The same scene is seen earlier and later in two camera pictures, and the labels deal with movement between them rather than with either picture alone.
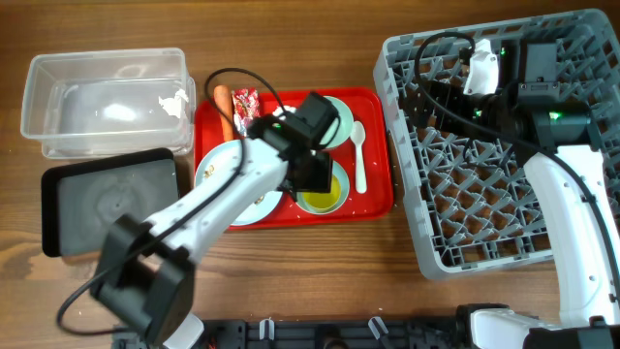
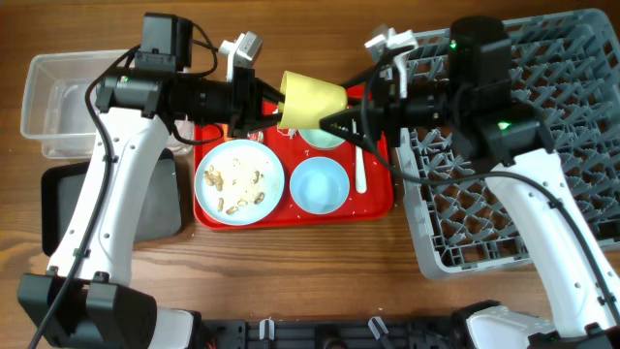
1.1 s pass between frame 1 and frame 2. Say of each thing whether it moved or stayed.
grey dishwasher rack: stayed
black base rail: stayed
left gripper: moved
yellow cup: moved
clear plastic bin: stayed
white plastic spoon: stayed
